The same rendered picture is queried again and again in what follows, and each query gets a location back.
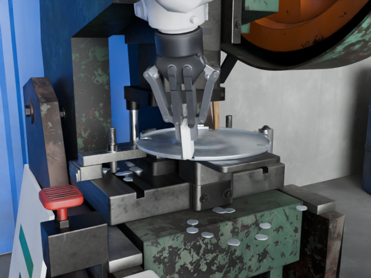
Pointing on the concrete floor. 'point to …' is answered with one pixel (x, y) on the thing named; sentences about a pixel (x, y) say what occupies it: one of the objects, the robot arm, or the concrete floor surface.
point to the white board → (29, 231)
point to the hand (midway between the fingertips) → (187, 139)
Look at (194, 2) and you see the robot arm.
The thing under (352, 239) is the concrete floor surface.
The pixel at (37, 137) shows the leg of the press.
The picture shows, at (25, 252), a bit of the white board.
